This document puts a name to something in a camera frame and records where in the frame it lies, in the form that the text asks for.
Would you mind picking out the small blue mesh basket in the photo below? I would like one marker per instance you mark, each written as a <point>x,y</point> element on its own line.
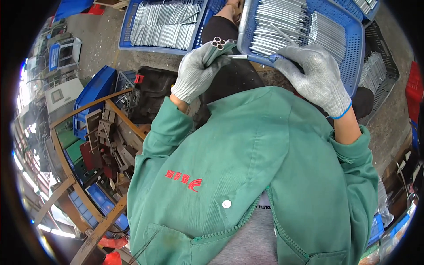
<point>376,229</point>

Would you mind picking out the red plastic bag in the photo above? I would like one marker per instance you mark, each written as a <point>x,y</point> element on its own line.
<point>112,245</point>

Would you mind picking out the black plastic crate with tubes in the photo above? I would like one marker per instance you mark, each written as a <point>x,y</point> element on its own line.
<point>377,73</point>

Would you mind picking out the black plastic tool case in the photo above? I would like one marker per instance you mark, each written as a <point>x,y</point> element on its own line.
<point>152,92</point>

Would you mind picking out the white control cabinet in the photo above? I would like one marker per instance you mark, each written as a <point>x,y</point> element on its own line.
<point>63,97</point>

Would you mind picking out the blue and white machine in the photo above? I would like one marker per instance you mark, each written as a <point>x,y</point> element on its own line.
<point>64,53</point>

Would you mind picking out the loose slanted metal tube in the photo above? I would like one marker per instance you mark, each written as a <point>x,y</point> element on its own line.
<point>285,34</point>

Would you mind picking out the pile of short metal tubes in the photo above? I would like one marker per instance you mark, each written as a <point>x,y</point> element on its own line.
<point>328,36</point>
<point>165,23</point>
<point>278,23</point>

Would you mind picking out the person's body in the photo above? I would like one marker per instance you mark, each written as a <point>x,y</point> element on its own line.
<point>238,172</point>

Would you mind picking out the red plastic crate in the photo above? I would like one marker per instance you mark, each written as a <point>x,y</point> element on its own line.
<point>414,92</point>

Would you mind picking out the person's left hand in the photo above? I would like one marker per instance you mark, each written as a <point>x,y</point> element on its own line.
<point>193,74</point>

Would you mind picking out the dark blue plastic bin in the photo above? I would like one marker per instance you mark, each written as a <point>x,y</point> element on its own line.
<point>92,96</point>

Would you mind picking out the bundle of steel tubes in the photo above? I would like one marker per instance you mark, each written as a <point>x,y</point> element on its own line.
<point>218,48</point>

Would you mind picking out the person's right hand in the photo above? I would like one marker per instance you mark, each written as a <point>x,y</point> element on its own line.
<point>314,78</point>

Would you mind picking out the blue perforated plastic basket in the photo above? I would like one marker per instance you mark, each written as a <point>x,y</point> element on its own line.
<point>351,49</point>
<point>361,8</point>
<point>127,29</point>

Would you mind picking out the orange framed rack of parts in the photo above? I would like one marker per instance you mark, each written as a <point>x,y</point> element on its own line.
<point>99,155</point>

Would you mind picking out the clear plastic bag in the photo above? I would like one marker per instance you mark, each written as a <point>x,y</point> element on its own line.
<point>384,205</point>

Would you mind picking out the blue tarp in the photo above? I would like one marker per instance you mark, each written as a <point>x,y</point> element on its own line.
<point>73,8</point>

